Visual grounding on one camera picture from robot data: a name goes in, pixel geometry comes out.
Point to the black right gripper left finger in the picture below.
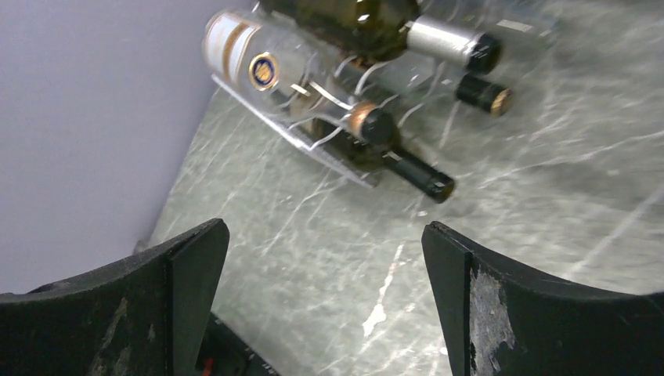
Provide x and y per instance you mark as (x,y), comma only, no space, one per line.
(145,314)

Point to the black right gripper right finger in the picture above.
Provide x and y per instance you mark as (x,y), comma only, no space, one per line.
(501,317)

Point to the clear bottle white gold label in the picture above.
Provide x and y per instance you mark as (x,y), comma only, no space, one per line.
(287,76)

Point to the green bottle silver foil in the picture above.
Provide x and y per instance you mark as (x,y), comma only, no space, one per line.
(384,30)

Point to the dark green bottle black neck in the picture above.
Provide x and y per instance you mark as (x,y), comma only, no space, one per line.
(376,145)

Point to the white wire wine rack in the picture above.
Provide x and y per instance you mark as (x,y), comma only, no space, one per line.
(296,134)

